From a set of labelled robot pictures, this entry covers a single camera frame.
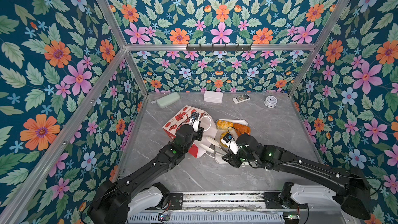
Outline red white paper bag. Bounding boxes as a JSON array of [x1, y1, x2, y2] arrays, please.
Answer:
[[162, 105, 217, 158]]

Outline yellow green fake bread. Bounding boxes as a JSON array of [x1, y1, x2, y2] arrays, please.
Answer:
[[220, 132, 232, 148]]

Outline orange fake croissant bread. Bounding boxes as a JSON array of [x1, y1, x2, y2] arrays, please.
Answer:
[[233, 123, 251, 136]]

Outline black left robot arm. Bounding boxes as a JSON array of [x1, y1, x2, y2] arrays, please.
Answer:
[[87, 124, 204, 224]]

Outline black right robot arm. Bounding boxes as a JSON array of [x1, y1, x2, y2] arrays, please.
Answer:
[[209, 133, 371, 220]]

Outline white rectangular tray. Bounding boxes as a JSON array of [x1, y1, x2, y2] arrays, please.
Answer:
[[215, 119, 249, 165]]

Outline mint green case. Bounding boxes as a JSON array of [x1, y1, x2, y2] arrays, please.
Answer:
[[151, 92, 180, 109]]

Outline white plastic box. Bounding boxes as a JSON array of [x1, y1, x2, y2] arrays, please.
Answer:
[[204, 91, 223, 104]]

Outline white remote control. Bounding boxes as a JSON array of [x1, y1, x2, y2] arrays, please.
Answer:
[[233, 94, 250, 104]]

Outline white round clock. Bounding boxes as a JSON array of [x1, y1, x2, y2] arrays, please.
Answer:
[[264, 95, 278, 108]]

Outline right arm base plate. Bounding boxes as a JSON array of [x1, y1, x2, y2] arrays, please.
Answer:
[[263, 192, 308, 209]]

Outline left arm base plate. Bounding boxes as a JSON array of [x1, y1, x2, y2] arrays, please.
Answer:
[[161, 192, 184, 210]]

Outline white slotted cable duct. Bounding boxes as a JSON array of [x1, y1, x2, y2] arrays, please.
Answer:
[[127, 212, 285, 224]]

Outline black hook rail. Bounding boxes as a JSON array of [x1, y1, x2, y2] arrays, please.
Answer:
[[186, 44, 252, 52]]

